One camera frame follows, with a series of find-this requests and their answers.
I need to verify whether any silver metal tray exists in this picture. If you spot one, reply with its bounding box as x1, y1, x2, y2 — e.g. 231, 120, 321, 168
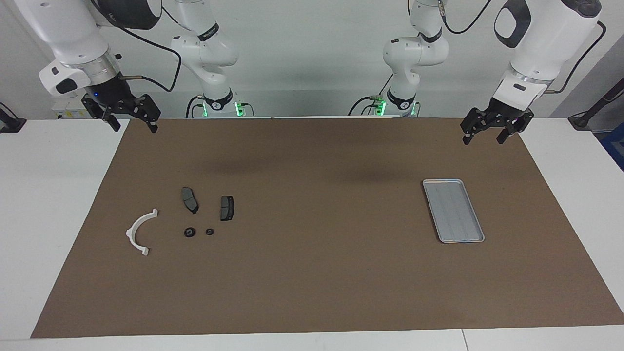
422, 178, 486, 244

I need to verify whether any white power box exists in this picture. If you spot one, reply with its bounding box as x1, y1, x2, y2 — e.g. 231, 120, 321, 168
51, 95, 91, 120

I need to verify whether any dark curved brake pad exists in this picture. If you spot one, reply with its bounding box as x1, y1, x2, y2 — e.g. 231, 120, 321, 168
181, 187, 199, 215

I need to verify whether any black table clamp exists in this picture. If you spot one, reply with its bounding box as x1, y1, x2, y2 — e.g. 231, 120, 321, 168
0, 102, 27, 133

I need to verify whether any brown table mat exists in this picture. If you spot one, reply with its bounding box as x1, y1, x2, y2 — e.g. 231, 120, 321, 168
30, 117, 624, 339

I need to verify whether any black right base cable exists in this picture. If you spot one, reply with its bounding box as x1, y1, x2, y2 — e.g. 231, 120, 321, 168
186, 95, 255, 118

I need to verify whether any black base cable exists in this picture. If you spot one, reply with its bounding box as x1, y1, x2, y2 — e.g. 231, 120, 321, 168
348, 72, 394, 117
186, 95, 255, 118

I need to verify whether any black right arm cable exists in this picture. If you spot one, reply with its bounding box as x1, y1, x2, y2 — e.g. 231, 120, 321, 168
90, 0, 182, 93

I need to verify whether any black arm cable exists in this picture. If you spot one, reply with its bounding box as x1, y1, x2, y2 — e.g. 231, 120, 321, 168
436, 0, 607, 94
90, 0, 182, 93

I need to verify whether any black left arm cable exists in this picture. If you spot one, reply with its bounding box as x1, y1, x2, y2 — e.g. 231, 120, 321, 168
436, 0, 607, 94

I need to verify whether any white curved plastic bracket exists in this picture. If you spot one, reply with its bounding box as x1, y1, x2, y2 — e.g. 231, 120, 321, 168
125, 208, 159, 257

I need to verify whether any black left base cable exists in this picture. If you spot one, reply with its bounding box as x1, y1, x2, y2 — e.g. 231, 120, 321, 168
348, 72, 394, 117

